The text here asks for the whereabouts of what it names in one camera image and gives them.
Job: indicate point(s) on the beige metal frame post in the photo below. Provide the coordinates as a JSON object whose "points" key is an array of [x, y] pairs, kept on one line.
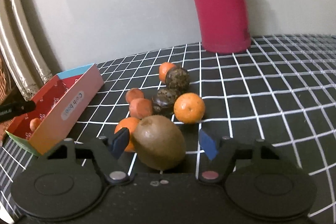
{"points": [[20, 51]]}

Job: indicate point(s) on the brown kiwi fruit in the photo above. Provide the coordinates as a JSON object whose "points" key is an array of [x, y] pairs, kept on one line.
{"points": [[159, 143]]}

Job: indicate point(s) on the tangerine behind left finger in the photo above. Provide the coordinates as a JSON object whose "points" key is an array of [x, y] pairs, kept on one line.
{"points": [[131, 124]]}

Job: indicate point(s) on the large orange tangerine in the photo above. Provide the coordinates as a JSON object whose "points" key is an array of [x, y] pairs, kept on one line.
{"points": [[189, 108]]}

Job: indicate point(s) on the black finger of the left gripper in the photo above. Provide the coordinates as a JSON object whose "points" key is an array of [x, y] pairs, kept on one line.
{"points": [[15, 109]]}

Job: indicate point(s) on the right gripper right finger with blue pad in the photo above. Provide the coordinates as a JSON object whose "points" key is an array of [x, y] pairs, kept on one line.
{"points": [[223, 152]]}

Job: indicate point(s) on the dark passion fruit near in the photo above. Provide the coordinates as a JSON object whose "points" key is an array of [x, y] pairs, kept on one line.
{"points": [[163, 101]]}

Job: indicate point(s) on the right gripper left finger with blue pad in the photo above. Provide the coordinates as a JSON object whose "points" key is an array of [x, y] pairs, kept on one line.
{"points": [[103, 151]]}

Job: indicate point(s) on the red-orange small fruit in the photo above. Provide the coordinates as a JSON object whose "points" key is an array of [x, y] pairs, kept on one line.
{"points": [[133, 93], [140, 108]]}

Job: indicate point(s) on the far small tangerine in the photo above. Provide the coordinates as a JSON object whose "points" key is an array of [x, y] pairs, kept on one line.
{"points": [[163, 69]]}

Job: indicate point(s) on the small orange fruit in box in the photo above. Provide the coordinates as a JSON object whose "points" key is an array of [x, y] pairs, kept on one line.
{"points": [[34, 124]]}

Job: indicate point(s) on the red cardboard box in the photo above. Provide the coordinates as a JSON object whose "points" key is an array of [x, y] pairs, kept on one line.
{"points": [[59, 104]]}

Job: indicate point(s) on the black white grid tablecloth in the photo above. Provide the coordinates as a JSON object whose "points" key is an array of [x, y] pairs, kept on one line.
{"points": [[282, 89]]}

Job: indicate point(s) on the red-orange small fruit near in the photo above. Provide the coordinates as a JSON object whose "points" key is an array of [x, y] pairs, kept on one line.
{"points": [[140, 108]]}

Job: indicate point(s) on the red-orange small fruit far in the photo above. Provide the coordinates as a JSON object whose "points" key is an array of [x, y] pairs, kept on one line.
{"points": [[133, 93]]}

